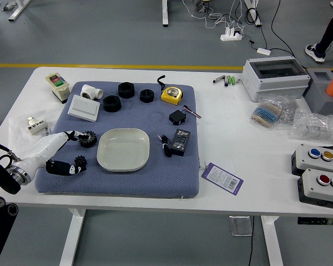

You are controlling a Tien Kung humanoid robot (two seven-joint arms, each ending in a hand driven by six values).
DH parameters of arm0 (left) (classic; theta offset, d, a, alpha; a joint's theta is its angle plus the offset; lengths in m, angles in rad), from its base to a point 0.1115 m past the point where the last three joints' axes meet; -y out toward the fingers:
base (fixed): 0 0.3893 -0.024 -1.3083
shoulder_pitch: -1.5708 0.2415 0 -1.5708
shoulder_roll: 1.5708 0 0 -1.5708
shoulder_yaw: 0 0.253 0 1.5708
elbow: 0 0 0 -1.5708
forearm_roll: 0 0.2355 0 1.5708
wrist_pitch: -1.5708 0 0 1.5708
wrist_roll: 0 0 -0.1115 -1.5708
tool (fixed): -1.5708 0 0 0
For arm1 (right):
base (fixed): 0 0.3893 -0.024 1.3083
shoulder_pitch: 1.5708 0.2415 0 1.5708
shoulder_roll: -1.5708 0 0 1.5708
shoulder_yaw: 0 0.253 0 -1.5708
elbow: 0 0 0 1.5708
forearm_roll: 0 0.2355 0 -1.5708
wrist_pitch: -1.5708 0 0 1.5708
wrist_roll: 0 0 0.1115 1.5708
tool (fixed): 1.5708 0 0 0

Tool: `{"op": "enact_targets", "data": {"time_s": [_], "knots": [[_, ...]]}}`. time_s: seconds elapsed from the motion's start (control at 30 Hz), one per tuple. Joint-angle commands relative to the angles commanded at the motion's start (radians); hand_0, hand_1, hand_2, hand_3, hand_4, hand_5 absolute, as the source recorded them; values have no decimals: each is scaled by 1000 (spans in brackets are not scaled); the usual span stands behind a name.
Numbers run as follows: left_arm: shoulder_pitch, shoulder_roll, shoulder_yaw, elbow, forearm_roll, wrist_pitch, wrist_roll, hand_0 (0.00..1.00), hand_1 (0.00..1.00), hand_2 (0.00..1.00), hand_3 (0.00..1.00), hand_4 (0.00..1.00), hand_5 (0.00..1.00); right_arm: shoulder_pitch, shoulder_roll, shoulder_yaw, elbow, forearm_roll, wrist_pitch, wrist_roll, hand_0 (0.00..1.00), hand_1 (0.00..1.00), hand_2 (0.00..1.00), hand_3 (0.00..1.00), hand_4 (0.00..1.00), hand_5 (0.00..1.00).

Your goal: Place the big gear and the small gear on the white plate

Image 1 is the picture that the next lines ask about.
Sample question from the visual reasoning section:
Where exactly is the white pipe tee fitting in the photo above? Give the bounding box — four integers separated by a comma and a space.
80, 84, 104, 101

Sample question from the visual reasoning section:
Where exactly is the big black gear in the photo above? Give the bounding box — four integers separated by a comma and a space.
78, 130, 98, 149

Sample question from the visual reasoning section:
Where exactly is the person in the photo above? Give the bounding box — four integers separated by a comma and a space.
305, 0, 333, 64

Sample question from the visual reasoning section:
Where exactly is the white cable bundle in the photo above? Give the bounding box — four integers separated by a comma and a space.
181, 0, 246, 32

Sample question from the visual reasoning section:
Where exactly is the big black hex nut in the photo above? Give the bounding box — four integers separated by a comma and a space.
118, 81, 135, 99
103, 95, 121, 112

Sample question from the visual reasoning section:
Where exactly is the blue-yellow-red button box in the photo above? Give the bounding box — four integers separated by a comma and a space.
291, 143, 333, 178

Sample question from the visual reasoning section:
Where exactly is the white labelled adapter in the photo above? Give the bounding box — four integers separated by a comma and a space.
27, 116, 47, 136

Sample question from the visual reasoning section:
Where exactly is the red-green button box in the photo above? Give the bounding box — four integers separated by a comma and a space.
297, 168, 333, 211

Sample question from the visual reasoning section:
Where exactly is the black table control panel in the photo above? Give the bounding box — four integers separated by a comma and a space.
297, 217, 333, 226

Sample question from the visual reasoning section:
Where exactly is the black plug cord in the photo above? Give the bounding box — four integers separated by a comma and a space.
157, 134, 173, 158

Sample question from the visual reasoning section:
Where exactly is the blue-grey quilted mat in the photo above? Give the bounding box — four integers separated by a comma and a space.
34, 80, 200, 199

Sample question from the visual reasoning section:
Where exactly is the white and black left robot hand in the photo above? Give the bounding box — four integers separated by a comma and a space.
16, 130, 91, 182

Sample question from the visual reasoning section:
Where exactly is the silver floor plate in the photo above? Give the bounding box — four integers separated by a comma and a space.
229, 216, 253, 237

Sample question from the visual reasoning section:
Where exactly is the white square plate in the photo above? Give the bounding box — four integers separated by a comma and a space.
96, 127, 151, 173

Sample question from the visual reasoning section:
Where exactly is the purple product tag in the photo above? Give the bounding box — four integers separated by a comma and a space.
201, 162, 244, 197

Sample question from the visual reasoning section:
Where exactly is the bag of screws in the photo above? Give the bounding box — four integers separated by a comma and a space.
277, 95, 299, 130

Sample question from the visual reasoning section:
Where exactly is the black module with red wires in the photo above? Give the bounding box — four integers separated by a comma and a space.
169, 105, 203, 126

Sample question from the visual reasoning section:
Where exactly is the grey block holder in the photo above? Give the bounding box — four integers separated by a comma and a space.
303, 68, 333, 119

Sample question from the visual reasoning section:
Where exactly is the black floor cable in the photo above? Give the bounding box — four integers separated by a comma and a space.
248, 216, 255, 266

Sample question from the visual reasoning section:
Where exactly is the yellow tape measure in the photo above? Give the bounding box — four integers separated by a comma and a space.
156, 75, 184, 105

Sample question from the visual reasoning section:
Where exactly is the bag of resistors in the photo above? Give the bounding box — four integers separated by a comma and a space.
249, 96, 285, 130

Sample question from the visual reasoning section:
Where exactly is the small black gear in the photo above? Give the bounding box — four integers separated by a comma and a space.
74, 155, 88, 170

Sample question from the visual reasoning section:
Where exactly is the long black power cable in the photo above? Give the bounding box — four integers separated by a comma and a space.
271, 0, 305, 69

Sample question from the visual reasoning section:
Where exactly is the white power strip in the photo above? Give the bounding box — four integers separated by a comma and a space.
220, 26, 244, 42

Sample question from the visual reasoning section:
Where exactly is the bubble wrap bag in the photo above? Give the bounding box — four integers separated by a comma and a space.
289, 107, 333, 144

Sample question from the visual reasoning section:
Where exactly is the grey enclosure with clear lid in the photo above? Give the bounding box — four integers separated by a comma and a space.
241, 56, 311, 103

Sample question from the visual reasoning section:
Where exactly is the small black hex nut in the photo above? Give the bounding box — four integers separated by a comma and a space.
139, 89, 155, 104

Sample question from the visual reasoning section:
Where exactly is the white background table leg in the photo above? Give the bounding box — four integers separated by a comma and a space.
244, 0, 263, 27
162, 0, 169, 28
8, 0, 31, 22

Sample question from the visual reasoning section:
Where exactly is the white wall switch plate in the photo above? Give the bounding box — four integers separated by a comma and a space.
67, 94, 101, 123

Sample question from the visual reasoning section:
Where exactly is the beige red-green push-button switch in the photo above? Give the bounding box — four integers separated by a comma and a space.
45, 72, 70, 104

